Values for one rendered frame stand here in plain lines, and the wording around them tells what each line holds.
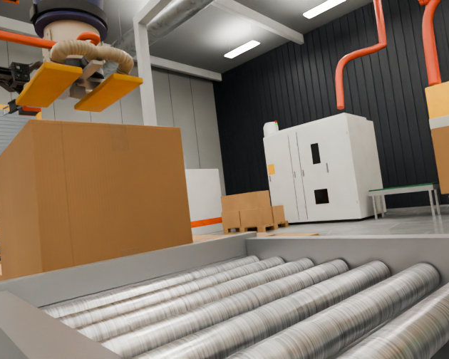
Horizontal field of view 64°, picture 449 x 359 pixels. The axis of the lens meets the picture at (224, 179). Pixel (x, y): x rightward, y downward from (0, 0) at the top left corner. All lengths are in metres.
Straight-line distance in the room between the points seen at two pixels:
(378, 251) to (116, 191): 0.62
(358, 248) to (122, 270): 0.52
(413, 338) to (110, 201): 0.72
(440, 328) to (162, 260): 0.60
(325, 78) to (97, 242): 12.03
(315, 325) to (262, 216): 7.50
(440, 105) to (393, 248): 7.23
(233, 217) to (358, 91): 6.02
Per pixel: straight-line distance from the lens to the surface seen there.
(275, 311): 0.54
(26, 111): 1.83
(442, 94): 7.99
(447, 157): 2.17
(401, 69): 11.79
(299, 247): 0.92
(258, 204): 7.90
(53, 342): 0.39
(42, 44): 1.24
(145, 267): 0.86
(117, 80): 1.16
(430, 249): 0.77
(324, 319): 0.48
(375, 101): 11.83
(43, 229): 0.89
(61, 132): 0.93
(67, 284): 0.80
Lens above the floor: 0.70
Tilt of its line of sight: 4 degrees up
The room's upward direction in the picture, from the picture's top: 7 degrees counter-clockwise
